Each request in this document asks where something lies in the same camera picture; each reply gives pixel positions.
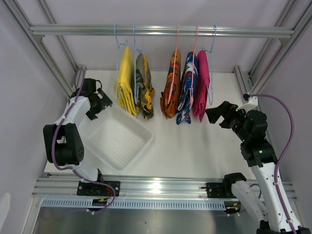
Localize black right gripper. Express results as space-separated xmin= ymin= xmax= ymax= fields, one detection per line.
xmin=205 ymin=101 xmax=249 ymax=142

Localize light blue wire hanger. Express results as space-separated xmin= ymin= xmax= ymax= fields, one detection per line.
xmin=114 ymin=24 xmax=128 ymax=102

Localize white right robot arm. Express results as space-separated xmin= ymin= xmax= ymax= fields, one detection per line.
xmin=205 ymin=101 xmax=311 ymax=234

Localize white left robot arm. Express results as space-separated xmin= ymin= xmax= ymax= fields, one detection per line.
xmin=43 ymin=78 xmax=113 ymax=195

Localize pink trousers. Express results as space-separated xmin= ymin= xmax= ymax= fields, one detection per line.
xmin=193 ymin=50 xmax=210 ymax=122

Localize blue white patterned trousers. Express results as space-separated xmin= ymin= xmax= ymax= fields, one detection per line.
xmin=176 ymin=52 xmax=198 ymax=125

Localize blue hanger of camouflage trousers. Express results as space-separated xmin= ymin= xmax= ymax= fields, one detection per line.
xmin=133 ymin=24 xmax=140 ymax=104

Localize olive yellow camouflage trousers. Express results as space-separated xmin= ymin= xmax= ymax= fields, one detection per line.
xmin=135 ymin=54 xmax=155 ymax=119

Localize orange camouflage trousers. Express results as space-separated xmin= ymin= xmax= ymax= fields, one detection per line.
xmin=160 ymin=50 xmax=181 ymax=118

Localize white plastic basket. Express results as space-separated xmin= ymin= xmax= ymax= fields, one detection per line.
xmin=78 ymin=106 xmax=155 ymax=173

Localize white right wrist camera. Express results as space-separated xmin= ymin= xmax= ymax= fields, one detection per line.
xmin=236 ymin=93 xmax=258 ymax=113

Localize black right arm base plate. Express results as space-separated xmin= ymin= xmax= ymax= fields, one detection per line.
xmin=206 ymin=182 xmax=235 ymax=199

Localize aluminium hanging rail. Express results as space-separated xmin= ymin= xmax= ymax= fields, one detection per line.
xmin=30 ymin=24 xmax=294 ymax=39

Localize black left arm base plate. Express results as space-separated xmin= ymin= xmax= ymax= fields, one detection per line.
xmin=77 ymin=181 xmax=121 ymax=196

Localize white slotted cable duct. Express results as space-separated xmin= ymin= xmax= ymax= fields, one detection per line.
xmin=41 ymin=198 xmax=241 ymax=211

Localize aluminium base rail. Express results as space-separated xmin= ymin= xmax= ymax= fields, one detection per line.
xmin=32 ymin=173 xmax=222 ymax=200

